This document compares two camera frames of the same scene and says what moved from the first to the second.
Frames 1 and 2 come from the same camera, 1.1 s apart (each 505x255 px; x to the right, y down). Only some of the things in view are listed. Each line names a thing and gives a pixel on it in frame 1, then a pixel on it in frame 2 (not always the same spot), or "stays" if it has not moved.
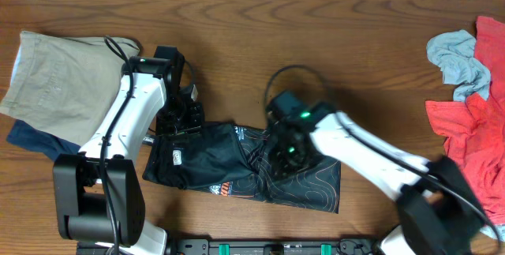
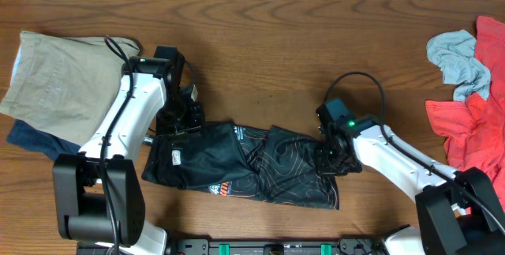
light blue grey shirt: [454, 53] stays
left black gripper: [196, 122] stays
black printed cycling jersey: [232, 159] stays
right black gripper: [281, 166] -> [323, 167]
